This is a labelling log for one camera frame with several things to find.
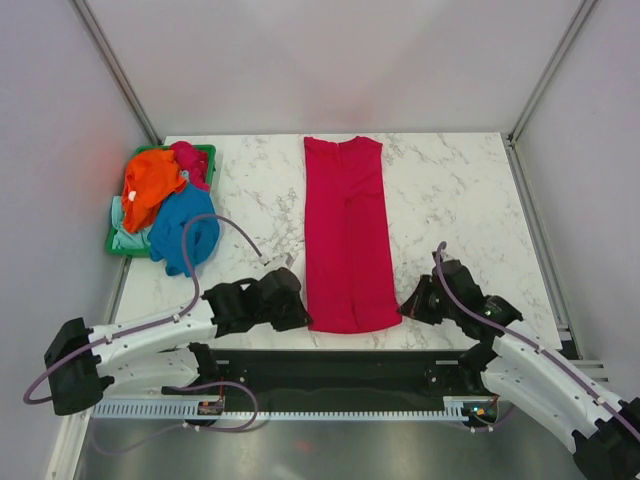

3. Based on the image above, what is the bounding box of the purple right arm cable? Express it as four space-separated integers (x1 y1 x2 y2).
433 241 640 446

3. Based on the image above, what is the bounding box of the right side aluminium rail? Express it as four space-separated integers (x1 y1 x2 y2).
502 135 583 360

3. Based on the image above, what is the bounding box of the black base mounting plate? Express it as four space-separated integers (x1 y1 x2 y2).
160 349 519 414

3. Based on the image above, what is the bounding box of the orange t shirt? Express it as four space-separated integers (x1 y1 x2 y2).
121 149 187 233

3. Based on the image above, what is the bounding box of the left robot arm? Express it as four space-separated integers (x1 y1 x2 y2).
44 267 312 416

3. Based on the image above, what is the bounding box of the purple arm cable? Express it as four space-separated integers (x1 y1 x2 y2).
23 213 266 405
433 241 640 446

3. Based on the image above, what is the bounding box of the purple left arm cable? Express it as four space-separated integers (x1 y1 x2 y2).
23 213 266 405

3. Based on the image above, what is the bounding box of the light teal t shirt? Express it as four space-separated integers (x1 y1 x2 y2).
110 196 150 250

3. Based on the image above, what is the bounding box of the left aluminium corner post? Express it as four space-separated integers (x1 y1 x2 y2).
69 0 162 145

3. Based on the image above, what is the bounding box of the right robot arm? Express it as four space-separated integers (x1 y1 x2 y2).
398 258 639 479

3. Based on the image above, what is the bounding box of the right aluminium corner post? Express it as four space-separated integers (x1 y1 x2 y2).
505 0 599 146

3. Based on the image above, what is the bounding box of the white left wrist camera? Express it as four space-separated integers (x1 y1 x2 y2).
259 253 295 269

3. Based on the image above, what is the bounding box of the green plastic basket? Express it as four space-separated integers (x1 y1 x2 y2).
105 144 216 258

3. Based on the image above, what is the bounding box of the magenta t shirt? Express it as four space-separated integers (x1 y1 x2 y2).
304 136 402 334
169 141 209 191

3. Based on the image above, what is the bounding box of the white slotted cable duct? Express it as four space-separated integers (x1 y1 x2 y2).
92 397 468 422

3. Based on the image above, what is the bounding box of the blue t shirt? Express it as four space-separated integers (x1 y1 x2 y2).
148 184 220 278

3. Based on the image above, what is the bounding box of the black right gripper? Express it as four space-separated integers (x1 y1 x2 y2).
397 274 459 325

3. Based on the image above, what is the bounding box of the aluminium corner post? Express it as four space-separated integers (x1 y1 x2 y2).
505 0 599 146
69 0 162 145

